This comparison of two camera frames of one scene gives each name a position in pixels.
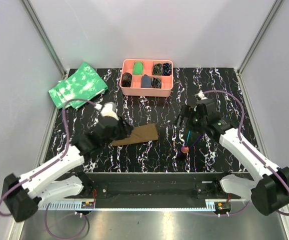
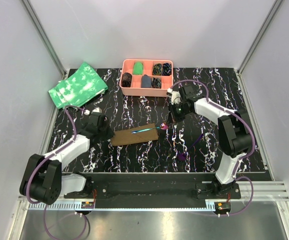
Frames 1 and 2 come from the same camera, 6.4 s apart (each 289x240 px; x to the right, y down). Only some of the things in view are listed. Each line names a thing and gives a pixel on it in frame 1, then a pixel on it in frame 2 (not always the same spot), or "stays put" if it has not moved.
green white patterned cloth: x=83 y=84 stays put
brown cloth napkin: x=140 y=134 stays put
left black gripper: x=126 y=129 to x=110 y=134
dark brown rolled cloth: x=126 y=79 stays put
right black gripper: x=188 y=111 to x=176 y=118
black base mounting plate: x=195 y=187 stays put
